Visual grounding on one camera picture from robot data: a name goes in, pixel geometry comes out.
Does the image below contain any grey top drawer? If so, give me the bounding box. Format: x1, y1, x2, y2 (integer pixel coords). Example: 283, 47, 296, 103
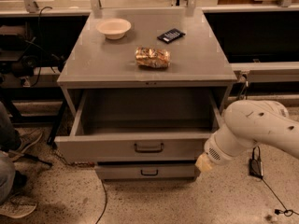
55, 88, 221, 162

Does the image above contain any black floor cable right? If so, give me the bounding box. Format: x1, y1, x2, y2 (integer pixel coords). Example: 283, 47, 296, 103
237, 73, 299, 217

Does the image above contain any shiny snack bag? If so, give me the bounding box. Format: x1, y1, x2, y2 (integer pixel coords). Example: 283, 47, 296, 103
135, 47, 170, 69

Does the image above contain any black cable under cabinet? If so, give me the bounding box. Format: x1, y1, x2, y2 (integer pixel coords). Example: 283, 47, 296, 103
94, 180, 108, 224

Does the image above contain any black calculator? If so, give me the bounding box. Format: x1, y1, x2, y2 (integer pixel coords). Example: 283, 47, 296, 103
157, 28, 185, 44

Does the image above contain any grey sneaker upper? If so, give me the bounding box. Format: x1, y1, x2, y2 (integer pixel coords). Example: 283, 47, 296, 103
8, 129, 43, 161

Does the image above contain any grey sneaker lower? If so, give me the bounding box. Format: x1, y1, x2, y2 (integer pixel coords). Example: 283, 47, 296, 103
0, 195, 37, 219

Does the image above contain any grey sneaker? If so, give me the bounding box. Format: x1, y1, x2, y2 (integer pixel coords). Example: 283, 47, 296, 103
0, 195, 37, 219
8, 129, 43, 161

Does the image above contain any grey drawer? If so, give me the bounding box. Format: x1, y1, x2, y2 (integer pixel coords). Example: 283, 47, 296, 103
95, 163, 199, 180
55, 88, 221, 162

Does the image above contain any black power adapter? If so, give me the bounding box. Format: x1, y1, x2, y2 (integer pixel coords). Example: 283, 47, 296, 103
249, 159, 263, 179

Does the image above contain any white paper bowl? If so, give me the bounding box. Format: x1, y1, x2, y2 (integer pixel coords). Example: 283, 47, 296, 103
96, 19, 131, 40

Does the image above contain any grey bottom drawer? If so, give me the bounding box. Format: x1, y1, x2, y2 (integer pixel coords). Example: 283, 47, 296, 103
95, 163, 199, 180

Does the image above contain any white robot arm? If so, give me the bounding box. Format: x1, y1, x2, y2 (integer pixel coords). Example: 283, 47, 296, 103
195, 100, 299, 172

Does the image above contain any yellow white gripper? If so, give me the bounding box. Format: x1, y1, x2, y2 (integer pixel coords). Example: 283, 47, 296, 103
195, 153, 213, 173

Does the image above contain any person leg in jeans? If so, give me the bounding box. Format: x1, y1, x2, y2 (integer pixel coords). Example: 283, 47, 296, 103
0, 103, 21, 203

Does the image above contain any grey metal drawer cabinet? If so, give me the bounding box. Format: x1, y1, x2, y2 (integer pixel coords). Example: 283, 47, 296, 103
58, 7, 236, 167

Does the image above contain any dark equipment on left shelf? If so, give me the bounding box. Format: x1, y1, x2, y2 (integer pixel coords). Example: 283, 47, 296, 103
0, 22, 65, 87

